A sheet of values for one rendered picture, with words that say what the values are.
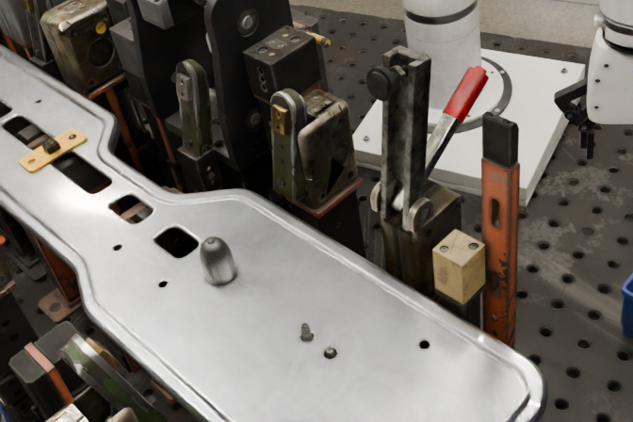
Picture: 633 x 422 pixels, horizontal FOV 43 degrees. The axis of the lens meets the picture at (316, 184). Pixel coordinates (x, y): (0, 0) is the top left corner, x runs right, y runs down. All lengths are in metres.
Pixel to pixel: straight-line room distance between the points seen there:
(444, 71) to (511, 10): 1.85
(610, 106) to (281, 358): 0.44
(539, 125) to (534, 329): 0.38
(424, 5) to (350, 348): 0.67
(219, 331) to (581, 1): 2.62
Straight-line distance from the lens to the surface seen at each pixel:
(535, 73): 1.47
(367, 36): 1.72
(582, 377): 1.09
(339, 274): 0.80
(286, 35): 0.94
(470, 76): 0.78
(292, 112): 0.85
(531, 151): 1.32
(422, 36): 1.31
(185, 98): 0.96
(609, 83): 0.89
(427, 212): 0.76
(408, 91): 0.69
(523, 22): 3.10
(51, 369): 0.83
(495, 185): 0.68
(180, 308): 0.81
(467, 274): 0.72
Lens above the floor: 1.58
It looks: 41 degrees down
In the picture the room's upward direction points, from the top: 11 degrees counter-clockwise
